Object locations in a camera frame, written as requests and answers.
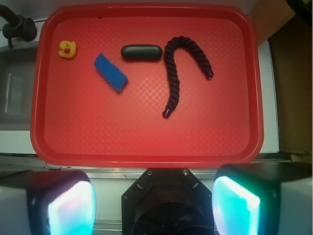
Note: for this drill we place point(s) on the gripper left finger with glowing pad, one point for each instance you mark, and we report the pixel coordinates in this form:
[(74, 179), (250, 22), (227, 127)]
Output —
[(46, 203)]

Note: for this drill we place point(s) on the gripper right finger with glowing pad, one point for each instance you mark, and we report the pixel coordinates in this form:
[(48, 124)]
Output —
[(263, 199)]

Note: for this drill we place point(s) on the yellow rubber duck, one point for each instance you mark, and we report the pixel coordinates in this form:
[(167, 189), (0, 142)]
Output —
[(67, 49)]

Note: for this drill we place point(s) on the red plastic tray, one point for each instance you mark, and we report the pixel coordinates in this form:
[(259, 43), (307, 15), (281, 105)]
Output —
[(79, 119)]

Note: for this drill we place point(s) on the metal sink basin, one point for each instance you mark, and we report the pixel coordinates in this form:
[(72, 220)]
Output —
[(17, 72)]

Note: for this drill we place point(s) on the blue sponge block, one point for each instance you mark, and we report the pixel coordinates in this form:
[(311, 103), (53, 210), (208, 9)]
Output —
[(112, 74)]

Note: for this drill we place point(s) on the brown cardboard box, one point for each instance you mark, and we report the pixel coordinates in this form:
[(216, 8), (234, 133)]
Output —
[(287, 26)]

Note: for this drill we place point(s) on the dark green oblong case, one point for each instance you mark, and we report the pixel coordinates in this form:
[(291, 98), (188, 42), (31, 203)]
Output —
[(141, 52)]

